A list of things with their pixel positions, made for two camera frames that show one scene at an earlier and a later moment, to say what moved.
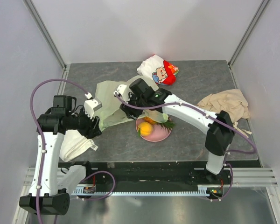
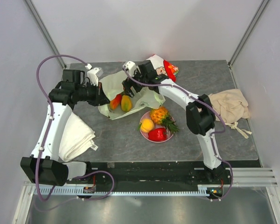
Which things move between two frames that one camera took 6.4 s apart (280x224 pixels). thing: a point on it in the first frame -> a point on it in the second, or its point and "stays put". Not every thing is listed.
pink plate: (158, 134) -> (146, 115)
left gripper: (92, 129) -> (100, 98)
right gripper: (130, 112) -> (127, 83)
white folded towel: (73, 145) stays put
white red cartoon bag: (162, 72) stays put
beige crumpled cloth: (233, 101) stays put
